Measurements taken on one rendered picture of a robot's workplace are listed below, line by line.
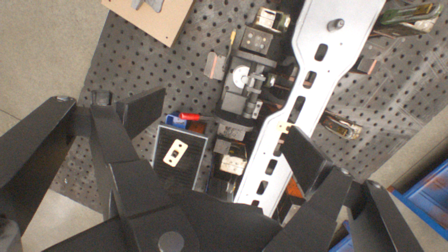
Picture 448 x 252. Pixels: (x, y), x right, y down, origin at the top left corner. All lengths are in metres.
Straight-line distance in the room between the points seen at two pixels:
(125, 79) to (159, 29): 0.32
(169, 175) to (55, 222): 2.78
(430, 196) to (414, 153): 0.42
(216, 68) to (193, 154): 0.26
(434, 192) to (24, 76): 3.95
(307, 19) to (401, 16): 0.24
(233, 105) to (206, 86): 0.48
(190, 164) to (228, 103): 0.21
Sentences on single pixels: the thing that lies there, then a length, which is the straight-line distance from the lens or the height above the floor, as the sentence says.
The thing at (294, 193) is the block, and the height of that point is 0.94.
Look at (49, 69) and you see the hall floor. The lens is 2.29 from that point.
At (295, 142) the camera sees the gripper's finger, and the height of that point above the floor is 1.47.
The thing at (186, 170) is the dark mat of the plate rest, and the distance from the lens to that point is 0.58.
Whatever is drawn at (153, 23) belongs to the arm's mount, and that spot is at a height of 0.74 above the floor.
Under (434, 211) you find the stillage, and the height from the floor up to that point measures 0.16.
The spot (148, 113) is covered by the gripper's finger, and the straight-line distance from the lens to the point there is 0.16.
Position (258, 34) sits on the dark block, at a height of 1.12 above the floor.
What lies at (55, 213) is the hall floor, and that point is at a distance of 3.19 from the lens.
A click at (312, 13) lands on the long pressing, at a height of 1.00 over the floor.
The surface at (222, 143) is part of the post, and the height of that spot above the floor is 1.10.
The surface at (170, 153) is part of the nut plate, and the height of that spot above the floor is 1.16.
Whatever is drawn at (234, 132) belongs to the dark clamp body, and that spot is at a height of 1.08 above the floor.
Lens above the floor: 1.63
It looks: 70 degrees down
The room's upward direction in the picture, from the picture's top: 173 degrees counter-clockwise
